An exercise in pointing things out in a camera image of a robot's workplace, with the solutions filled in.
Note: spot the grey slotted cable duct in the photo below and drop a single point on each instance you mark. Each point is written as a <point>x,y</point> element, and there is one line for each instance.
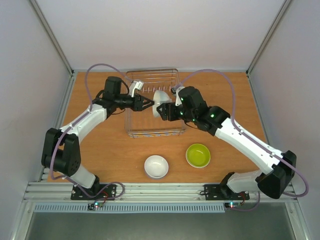
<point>129,208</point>

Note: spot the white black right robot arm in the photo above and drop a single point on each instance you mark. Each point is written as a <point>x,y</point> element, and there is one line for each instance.
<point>274,166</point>

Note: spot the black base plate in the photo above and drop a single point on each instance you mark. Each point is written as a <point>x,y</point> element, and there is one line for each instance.
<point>213,192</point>
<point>97,192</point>

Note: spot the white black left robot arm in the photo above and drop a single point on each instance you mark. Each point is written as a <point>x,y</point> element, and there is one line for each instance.
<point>61,150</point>

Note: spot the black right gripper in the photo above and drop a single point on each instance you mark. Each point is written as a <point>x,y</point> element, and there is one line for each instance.
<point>169,111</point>

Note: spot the white bowl front centre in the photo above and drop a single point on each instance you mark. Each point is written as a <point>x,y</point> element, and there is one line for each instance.
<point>156,167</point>

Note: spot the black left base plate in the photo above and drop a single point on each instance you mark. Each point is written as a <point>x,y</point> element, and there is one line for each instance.
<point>97,192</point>

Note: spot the left small circuit board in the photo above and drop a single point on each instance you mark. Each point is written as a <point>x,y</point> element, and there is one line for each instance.
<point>96,205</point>

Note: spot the aluminium front rail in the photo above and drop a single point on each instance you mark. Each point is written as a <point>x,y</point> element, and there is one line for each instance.
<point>134,192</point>

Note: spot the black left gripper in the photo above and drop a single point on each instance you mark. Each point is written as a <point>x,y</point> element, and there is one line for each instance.
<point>138,106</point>

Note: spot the small circuit board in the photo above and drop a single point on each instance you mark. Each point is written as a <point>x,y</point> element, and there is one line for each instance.
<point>96,205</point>
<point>232,205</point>

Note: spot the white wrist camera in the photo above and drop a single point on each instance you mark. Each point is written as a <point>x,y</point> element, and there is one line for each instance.
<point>136,85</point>
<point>175,91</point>

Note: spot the right small circuit board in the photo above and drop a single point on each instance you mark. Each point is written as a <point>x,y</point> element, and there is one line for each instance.
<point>232,205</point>

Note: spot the green white bowl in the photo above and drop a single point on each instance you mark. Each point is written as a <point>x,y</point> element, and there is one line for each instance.
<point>198,155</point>

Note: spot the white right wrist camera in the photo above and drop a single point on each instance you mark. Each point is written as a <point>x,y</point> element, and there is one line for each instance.
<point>175,91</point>

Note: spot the silver wire dish rack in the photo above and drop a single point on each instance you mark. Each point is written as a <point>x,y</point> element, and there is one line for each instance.
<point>144,123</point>

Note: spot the white ceramic bowl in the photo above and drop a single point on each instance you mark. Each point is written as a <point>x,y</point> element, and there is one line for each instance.
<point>159,98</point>

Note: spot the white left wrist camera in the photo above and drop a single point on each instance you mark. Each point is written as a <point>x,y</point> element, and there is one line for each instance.
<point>136,85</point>

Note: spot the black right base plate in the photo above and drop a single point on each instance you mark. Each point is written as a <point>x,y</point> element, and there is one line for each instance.
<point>213,192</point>

